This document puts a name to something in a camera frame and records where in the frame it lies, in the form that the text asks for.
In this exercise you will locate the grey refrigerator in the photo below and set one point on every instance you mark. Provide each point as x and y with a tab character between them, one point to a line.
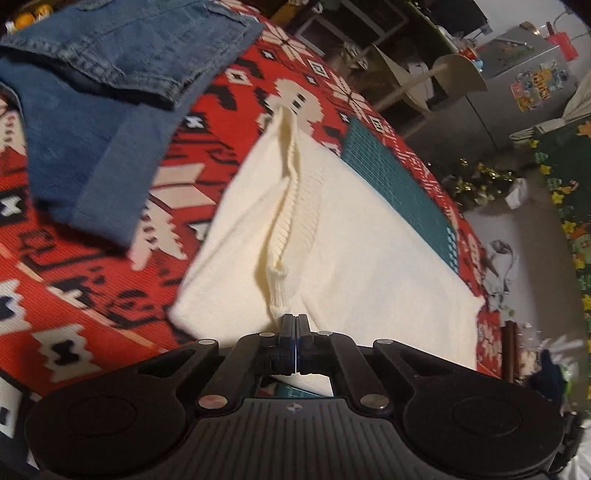
528	82

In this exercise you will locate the white knit v-neck sweater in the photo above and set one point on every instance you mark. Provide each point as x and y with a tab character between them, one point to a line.
222	293

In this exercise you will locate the dark wooden side table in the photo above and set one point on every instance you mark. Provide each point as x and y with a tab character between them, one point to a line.
510	352

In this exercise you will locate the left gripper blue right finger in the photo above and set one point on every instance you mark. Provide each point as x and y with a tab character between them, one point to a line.
313	349

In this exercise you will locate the green cutting mat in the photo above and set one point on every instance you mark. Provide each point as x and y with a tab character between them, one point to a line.
401	193

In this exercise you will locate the red patterned christmas blanket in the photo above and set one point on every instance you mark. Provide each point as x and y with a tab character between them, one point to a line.
74	305

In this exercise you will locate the red paper cup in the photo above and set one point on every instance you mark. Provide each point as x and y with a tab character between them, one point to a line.
469	53

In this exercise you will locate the small decorated christmas tree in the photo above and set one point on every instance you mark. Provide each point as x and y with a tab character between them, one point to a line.
473	185

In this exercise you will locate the grey crumpled garment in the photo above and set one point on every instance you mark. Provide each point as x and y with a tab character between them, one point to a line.
500	269

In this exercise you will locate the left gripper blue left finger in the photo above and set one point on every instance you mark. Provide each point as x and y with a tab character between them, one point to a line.
277	350

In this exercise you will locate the green christmas wall banner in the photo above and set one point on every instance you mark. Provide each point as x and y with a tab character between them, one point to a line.
563	158

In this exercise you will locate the folded blue jeans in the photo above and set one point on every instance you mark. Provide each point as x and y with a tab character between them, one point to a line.
101	87

